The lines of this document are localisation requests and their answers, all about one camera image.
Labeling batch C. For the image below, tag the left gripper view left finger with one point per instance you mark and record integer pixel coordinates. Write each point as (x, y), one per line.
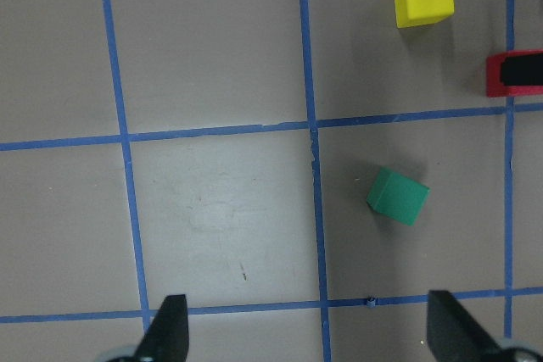
(167, 337)

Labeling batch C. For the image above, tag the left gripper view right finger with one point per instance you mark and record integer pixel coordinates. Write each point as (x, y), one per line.
(454, 335)

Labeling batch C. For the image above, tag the red block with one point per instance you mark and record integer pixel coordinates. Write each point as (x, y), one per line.
(516, 73)

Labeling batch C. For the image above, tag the green block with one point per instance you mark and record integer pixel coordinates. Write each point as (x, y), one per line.
(397, 196)

